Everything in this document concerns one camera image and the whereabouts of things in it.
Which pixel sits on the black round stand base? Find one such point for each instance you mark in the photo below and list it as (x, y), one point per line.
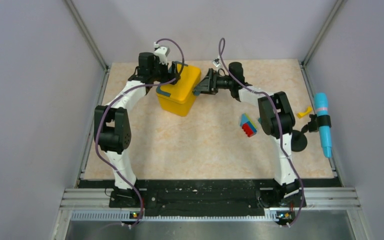
(298, 141)

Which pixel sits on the yellow medicine box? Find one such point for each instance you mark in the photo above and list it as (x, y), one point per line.
(179, 98)

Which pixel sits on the yellow object at edge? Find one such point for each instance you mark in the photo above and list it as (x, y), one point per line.
(305, 113)

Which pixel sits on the toy brick block assembly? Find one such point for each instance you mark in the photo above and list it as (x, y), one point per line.
(248, 127)

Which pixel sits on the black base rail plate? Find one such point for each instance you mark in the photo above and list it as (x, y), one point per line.
(209, 198)

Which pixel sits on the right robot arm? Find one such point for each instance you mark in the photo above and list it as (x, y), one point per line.
(275, 116)

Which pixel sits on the blue cylinder tool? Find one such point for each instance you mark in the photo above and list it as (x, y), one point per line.
(324, 124)

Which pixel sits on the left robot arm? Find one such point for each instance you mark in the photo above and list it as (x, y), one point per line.
(112, 131)

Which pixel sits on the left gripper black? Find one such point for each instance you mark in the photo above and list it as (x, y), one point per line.
(168, 76)

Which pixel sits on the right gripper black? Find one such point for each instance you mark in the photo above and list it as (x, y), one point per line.
(209, 85)

